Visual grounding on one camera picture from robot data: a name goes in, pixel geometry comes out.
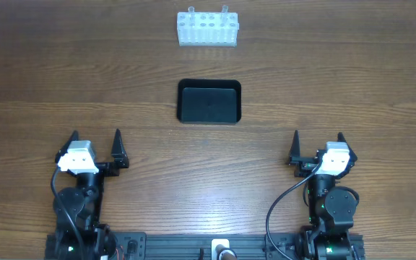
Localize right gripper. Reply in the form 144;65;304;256
289;129;358;178

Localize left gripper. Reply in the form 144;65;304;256
55;129;130;178

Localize black tray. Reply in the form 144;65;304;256
176;78;243;126

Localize white test tube rack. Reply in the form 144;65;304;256
176;12;241;47

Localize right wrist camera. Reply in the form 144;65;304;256
316;141;352;177

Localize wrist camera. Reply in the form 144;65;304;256
316;141;352;177
56;139;100;176

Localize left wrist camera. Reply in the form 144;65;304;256
56;139;100;176

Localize black cable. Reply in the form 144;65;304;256
50;166;85;259
264;162;324;260

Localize mounting rail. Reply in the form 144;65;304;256
45;232;366;260

